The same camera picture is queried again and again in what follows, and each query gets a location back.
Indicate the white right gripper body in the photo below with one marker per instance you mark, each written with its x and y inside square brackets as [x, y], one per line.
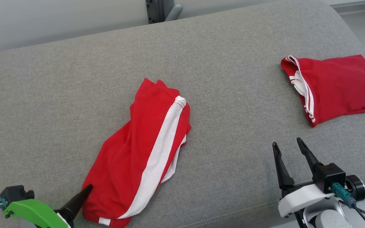
[303, 198]

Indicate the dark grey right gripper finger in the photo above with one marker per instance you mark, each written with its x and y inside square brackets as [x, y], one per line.
[282, 174]
[309, 158]

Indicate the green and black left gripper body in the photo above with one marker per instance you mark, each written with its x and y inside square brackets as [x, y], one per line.
[33, 210]

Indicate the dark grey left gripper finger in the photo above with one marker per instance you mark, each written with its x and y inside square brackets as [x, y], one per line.
[76, 201]

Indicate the red shorts with white stripe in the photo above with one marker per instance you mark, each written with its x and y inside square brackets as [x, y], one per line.
[122, 164]

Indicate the red jersey with white trim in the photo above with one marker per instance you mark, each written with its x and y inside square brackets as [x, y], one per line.
[344, 85]

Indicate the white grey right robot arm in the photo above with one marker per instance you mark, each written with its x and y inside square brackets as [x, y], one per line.
[328, 221]

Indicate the grey fabric sofa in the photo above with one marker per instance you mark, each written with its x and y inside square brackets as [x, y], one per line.
[74, 95]

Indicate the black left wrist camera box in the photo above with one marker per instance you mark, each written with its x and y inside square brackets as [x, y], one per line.
[14, 192]

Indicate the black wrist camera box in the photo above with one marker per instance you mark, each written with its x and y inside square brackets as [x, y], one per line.
[329, 175]
[14, 192]

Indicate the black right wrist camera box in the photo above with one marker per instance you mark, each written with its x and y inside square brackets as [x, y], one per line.
[329, 175]

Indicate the grey cylindrical post foot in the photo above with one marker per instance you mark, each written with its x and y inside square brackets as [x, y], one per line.
[173, 12]

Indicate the grey metal frame post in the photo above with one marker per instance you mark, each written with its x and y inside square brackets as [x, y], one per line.
[154, 11]

